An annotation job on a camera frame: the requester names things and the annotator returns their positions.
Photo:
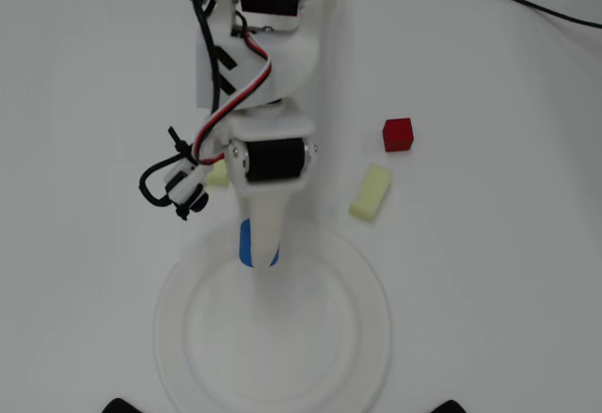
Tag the blue cylinder block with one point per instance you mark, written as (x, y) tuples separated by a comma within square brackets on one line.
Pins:
[(245, 243)]

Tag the small white black wrist camera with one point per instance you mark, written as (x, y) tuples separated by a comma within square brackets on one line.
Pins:
[(185, 185)]

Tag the white paper plate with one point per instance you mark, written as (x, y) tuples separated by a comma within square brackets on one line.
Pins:
[(329, 338)]

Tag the pale yellow foam block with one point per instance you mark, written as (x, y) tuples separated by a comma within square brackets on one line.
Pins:
[(217, 178), (370, 193)]

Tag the red cube block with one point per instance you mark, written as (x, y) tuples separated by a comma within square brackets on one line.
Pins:
[(398, 135)]

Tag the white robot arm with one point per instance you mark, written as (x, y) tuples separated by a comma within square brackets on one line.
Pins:
[(291, 55)]

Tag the black stand foot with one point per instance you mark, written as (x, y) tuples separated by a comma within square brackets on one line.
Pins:
[(451, 407), (120, 406)]

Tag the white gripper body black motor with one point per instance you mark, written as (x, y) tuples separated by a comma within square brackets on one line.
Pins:
[(273, 160)]

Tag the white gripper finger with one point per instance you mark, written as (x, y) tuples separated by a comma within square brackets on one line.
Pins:
[(265, 225)]

